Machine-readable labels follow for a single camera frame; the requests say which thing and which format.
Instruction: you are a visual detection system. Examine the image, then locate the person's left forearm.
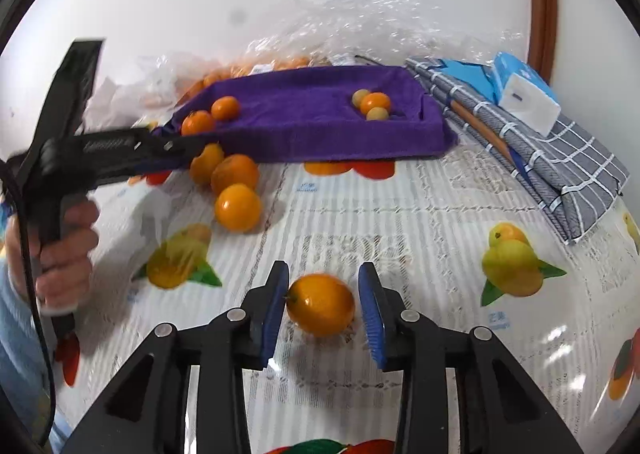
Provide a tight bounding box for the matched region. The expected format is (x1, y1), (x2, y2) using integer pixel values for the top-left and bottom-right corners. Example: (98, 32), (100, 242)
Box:
(0, 264), (66, 450)

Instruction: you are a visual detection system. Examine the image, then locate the crumpled clear plastic wrap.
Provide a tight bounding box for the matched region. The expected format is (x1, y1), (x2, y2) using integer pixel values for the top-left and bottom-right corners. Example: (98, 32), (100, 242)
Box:
(245, 0), (526, 70)

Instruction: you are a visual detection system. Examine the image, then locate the fruit-printed tablecloth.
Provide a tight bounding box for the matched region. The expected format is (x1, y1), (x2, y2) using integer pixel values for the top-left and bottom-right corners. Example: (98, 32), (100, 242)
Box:
(50, 124), (640, 454)

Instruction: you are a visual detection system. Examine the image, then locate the grey checked cloth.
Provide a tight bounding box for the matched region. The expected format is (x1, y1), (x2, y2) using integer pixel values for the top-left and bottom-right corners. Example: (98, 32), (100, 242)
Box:
(404, 56), (630, 246)

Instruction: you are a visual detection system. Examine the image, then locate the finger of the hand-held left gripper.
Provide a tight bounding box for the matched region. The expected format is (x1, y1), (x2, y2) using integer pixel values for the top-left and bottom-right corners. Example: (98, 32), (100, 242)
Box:
(92, 156), (201, 190)
(82, 126), (223, 160)

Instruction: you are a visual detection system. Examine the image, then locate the brown wooden stick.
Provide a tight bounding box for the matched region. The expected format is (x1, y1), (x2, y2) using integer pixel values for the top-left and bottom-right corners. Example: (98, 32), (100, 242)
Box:
(450, 99), (531, 180)

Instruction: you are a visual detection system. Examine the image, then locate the clear bag of oranges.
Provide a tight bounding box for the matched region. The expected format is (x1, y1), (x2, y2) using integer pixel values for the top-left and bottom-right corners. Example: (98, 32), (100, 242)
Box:
(175, 54), (321, 100)

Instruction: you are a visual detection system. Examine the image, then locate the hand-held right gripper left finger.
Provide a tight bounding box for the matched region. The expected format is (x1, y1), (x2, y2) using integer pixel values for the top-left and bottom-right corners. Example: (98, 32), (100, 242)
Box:
(60, 261), (291, 454)

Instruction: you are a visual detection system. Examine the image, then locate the blue paper wrapper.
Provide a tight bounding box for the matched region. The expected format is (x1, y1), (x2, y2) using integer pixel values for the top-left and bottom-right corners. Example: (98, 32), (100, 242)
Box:
(440, 59), (501, 102)

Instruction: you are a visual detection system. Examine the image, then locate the round orange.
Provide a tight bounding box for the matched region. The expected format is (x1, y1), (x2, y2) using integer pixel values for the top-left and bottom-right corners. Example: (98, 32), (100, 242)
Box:
(360, 92), (392, 116)
(189, 143), (226, 186)
(215, 184), (263, 233)
(181, 110), (216, 136)
(210, 95), (241, 122)
(210, 154), (260, 195)

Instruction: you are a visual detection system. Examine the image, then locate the blue and white tissue pack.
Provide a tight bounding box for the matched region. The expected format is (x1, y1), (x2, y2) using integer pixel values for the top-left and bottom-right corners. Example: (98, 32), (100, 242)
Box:
(492, 52), (562, 137)

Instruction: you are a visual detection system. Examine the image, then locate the person's left hand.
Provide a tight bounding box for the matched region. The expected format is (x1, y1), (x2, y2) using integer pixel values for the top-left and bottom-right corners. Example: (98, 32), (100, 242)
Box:
(5, 198), (101, 317)

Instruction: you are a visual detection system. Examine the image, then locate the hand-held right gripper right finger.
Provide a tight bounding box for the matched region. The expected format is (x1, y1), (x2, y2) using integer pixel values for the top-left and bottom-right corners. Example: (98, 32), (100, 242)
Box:
(357, 262), (583, 454)

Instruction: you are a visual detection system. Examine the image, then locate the purple towel-lined tray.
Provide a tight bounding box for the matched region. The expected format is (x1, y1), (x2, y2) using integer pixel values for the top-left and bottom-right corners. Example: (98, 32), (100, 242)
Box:
(152, 65), (458, 165)

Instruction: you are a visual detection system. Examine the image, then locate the oval orange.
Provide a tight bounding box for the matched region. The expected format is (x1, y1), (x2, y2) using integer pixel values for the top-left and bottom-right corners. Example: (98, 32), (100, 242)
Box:
(286, 273), (357, 338)

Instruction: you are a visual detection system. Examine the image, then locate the clear plastic bag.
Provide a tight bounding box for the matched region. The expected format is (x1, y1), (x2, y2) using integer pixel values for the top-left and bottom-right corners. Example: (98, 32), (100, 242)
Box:
(90, 51), (211, 120)

